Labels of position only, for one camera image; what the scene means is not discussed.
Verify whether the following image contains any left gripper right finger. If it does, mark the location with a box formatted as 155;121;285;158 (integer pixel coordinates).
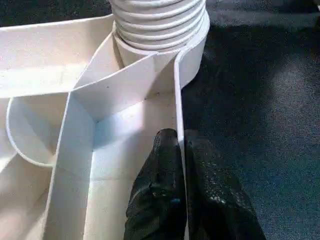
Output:
183;129;267;240

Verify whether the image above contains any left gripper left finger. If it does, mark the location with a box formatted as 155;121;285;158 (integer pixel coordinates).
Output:
123;127;188;240

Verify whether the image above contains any white plastic table leg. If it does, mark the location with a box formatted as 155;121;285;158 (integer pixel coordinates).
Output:
109;0;208;53

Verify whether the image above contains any white plastic table top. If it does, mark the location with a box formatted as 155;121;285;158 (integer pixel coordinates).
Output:
0;13;211;240

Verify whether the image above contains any black work mat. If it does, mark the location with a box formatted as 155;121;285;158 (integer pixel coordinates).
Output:
0;0;320;240

